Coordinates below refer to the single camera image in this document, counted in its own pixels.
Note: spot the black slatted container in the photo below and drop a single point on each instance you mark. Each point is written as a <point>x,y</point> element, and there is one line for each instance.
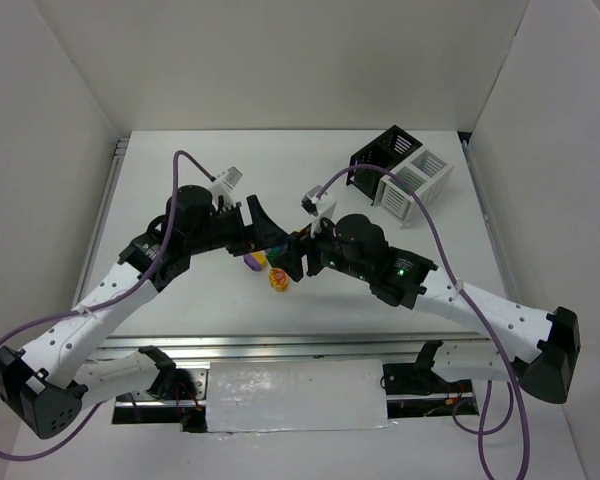
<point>386,151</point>

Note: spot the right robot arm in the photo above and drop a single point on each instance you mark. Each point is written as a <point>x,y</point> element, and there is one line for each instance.
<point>537,348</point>

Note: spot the aluminium rail frame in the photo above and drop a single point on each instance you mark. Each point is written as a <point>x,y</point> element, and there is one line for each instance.
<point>221,302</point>

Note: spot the white foil cover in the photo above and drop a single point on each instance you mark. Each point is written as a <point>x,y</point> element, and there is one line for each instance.
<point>316,395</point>

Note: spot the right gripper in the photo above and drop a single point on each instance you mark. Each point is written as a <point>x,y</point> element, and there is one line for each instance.
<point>310,253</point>

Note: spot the purple and yellow lego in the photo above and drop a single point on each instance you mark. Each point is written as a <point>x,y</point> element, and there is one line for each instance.
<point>256,261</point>

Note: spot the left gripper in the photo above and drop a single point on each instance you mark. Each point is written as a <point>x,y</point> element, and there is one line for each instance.
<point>244,228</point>

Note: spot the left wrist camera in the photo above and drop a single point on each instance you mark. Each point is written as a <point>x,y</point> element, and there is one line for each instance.
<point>224,184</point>

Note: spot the teal frog flower lego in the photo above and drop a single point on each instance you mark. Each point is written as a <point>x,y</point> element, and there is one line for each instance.
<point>278,250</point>

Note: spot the white slatted container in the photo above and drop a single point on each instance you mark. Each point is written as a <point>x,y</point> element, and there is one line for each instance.
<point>424,173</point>

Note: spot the yellow butterfly lego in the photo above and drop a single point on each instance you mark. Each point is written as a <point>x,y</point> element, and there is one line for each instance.
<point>278,279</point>

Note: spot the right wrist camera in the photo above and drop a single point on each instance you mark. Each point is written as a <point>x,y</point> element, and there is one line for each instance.
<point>320,206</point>

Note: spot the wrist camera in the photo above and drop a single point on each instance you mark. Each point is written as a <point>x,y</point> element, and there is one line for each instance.
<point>224,184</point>
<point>320,206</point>

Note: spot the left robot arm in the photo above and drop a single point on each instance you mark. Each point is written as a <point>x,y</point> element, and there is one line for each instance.
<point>48,381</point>

